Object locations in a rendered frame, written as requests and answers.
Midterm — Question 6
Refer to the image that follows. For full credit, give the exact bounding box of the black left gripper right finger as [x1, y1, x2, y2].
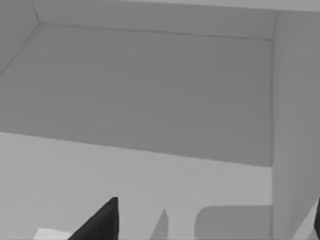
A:
[313, 196, 320, 240]

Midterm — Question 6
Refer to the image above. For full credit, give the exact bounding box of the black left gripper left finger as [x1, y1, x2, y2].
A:
[66, 196, 120, 240]

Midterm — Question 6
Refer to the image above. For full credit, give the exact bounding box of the grey cabinet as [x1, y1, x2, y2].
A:
[0, 0, 320, 240]

